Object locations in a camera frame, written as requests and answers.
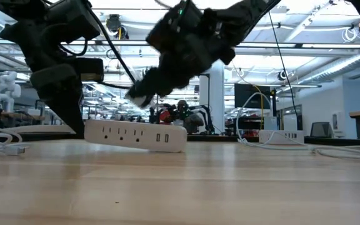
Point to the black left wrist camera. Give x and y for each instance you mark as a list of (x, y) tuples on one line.
[(89, 69)]

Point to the white wall dispenser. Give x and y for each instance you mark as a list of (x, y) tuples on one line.
[(338, 125)]

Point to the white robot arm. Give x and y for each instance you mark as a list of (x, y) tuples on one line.
[(6, 90)]

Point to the white square power strip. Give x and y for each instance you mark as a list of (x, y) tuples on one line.
[(287, 137)]

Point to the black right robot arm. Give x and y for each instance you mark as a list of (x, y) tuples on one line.
[(248, 12)]

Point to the person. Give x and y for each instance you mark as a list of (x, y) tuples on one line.
[(191, 118)]

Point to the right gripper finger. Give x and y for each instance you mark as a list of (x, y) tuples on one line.
[(177, 86), (158, 81)]

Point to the black dual-USB wall charger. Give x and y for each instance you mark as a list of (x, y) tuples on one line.
[(141, 101)]

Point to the dark grey chair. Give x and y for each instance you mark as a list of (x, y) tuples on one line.
[(322, 129)]

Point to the black round ceiling device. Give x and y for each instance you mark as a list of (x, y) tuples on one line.
[(282, 75)]

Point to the black background robot arm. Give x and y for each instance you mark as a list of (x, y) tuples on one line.
[(206, 115)]

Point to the blue-grey USB wall charger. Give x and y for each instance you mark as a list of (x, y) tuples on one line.
[(270, 123)]

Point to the red background object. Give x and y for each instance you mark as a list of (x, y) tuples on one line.
[(166, 116)]

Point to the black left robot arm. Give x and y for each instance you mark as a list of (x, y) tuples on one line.
[(20, 31)]

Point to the white rectangular power strip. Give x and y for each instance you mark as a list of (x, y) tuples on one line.
[(136, 136)]

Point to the black monitor stand pole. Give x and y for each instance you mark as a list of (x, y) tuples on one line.
[(274, 109)]

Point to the black monitor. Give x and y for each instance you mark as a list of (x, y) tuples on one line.
[(255, 103)]

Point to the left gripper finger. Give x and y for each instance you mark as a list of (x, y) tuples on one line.
[(67, 109)]

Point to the white building column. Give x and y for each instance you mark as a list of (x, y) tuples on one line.
[(212, 100)]

